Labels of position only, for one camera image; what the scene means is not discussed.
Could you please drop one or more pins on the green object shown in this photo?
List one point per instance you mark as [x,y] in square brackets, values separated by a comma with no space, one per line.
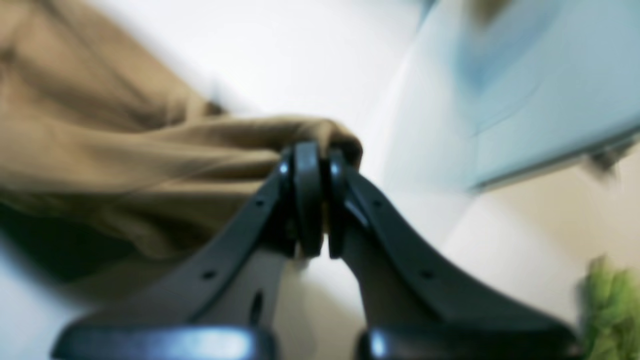
[611,312]

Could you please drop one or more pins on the brown t-shirt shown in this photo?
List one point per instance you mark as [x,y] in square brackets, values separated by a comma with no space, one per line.
[104,149]

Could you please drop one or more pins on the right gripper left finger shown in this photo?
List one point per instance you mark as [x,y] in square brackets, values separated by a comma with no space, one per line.
[218,304]

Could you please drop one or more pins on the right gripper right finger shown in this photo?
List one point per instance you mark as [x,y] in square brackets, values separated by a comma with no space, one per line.
[419,305]

